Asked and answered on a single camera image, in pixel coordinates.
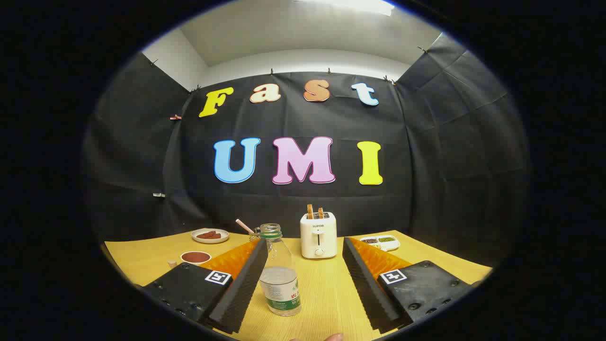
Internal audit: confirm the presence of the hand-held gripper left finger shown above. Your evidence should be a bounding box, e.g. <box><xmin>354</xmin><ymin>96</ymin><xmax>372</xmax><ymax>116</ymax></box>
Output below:
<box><xmin>142</xmin><ymin>237</ymin><xmax>269</xmax><ymax>334</ymax></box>

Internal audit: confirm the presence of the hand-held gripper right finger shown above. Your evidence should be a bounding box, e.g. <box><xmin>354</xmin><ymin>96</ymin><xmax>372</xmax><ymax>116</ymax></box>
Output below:
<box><xmin>342</xmin><ymin>237</ymin><xmax>474</xmax><ymax>334</ymax></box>

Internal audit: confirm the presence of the clear plastic bottle green label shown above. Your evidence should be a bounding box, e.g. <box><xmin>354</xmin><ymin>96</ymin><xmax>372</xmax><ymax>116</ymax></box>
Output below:
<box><xmin>259</xmin><ymin>224</ymin><xmax>302</xmax><ymax>317</ymax></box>

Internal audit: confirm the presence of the beige cup with wooden handle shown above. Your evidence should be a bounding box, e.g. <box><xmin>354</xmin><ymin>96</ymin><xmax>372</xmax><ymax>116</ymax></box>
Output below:
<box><xmin>168</xmin><ymin>251</ymin><xmax>212</xmax><ymax>269</ymax></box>

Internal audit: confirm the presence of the wooden table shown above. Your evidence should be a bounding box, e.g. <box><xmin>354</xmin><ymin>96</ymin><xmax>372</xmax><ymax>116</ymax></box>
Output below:
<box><xmin>104</xmin><ymin>230</ymin><xmax>493</xmax><ymax>341</ymax></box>

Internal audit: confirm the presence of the white divided dish with beans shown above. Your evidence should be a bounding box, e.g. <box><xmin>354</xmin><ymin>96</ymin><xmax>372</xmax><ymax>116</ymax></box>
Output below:
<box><xmin>360</xmin><ymin>235</ymin><xmax>401</xmax><ymax>251</ymax></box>

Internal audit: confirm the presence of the white round plate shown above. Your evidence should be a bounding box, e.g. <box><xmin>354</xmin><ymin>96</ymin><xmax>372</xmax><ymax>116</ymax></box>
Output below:
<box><xmin>191</xmin><ymin>228</ymin><xmax>230</xmax><ymax>244</ymax></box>

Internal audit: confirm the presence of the white toaster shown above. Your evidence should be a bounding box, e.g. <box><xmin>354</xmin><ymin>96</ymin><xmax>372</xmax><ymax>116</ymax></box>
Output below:
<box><xmin>300</xmin><ymin>212</ymin><xmax>338</xmax><ymax>259</ymax></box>

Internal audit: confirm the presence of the black backdrop cloth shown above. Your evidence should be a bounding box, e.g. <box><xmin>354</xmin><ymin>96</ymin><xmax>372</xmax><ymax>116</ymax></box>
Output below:
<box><xmin>83</xmin><ymin>33</ymin><xmax>528</xmax><ymax>266</ymax></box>

